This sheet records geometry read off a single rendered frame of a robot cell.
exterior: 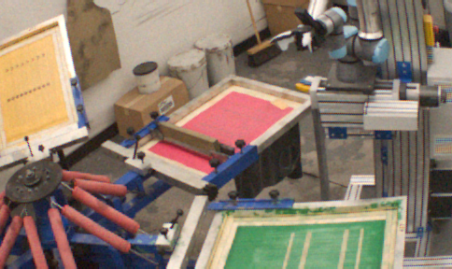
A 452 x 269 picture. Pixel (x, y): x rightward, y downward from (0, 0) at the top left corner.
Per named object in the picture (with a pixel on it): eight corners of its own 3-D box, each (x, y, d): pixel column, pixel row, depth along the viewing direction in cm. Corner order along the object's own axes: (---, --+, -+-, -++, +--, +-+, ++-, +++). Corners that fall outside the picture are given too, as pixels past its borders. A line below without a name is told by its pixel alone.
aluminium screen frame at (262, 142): (232, 80, 366) (231, 74, 364) (319, 105, 328) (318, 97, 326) (122, 154, 321) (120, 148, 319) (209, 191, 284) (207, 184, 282)
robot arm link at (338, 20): (349, 26, 242) (346, 7, 238) (335, 36, 236) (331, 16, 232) (333, 22, 247) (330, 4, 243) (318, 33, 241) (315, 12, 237)
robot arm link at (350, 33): (345, 48, 286) (340, 21, 279) (369, 53, 277) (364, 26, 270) (331, 58, 279) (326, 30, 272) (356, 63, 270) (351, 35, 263)
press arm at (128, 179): (143, 172, 298) (140, 162, 295) (151, 176, 294) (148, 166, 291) (116, 191, 288) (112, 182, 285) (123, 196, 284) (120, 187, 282)
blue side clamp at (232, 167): (250, 155, 304) (247, 141, 300) (259, 158, 301) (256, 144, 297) (204, 191, 287) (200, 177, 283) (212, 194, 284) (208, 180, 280)
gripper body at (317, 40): (312, 53, 226) (330, 40, 233) (305, 31, 223) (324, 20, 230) (295, 51, 232) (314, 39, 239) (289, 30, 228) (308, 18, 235)
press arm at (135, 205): (246, 125, 342) (244, 115, 339) (255, 128, 338) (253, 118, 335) (64, 258, 272) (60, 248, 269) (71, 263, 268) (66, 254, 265)
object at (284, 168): (291, 162, 349) (282, 107, 332) (303, 167, 343) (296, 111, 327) (231, 213, 323) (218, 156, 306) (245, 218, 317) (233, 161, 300)
